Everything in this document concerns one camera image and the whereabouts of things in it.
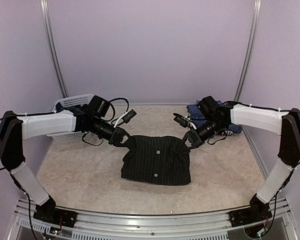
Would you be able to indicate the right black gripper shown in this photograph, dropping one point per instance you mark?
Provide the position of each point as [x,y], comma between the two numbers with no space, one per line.
[194,138]

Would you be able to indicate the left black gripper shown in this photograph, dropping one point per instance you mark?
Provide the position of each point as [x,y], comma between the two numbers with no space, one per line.
[117,142]

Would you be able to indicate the black pinstripe long sleeve shirt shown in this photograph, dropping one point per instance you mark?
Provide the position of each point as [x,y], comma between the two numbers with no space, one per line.
[155,161]

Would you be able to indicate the blue checked shirt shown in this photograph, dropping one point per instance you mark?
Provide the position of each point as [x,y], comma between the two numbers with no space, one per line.
[198,119]

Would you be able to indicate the black white printed shirt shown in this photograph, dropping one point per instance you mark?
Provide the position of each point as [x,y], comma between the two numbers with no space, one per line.
[226,132]

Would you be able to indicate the white plastic laundry basket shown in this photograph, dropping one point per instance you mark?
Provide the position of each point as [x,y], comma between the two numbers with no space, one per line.
[69,137]

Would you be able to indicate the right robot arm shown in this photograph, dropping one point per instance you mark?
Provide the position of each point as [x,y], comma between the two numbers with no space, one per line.
[284,123]

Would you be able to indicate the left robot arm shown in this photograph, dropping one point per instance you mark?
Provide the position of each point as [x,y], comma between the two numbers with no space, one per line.
[18,128]

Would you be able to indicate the dark blue plaid shirt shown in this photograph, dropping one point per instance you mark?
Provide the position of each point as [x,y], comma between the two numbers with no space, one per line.
[59,107]

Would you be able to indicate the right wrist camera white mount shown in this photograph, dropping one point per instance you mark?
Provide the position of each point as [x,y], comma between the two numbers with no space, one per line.
[184,121]

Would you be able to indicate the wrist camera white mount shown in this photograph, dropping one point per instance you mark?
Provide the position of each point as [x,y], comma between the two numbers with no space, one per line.
[125,118]
[184,121]

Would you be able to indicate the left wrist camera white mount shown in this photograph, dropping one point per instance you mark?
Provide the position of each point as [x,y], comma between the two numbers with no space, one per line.
[125,118]

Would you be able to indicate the front aluminium rail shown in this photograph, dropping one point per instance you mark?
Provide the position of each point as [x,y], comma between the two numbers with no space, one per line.
[91,225]

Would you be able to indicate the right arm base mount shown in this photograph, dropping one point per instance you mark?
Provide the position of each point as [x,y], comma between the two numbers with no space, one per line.
[256,211]

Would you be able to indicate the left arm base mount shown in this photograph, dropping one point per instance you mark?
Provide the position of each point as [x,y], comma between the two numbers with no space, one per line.
[49,213]

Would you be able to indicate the right aluminium frame post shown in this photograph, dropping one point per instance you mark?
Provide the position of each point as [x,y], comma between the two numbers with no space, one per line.
[249,49]

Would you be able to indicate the aluminium frame post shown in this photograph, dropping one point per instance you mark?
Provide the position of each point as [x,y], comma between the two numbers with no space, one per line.
[44,5]
[249,49]

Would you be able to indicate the left aluminium frame post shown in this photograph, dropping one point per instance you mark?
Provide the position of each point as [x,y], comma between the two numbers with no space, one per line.
[44,5]

